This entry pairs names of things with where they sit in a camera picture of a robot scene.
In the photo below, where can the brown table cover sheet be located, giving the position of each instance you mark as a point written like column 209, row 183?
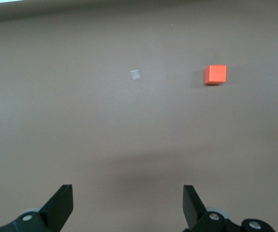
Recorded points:
column 105, row 120

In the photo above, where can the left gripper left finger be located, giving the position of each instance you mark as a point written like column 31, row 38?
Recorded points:
column 54, row 207

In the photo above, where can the clear tape piece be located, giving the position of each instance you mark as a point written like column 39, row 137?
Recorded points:
column 135, row 75

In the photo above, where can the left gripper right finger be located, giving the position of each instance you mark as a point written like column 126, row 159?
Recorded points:
column 194, row 210

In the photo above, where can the orange wooden block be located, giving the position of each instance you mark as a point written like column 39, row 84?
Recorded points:
column 215, row 74

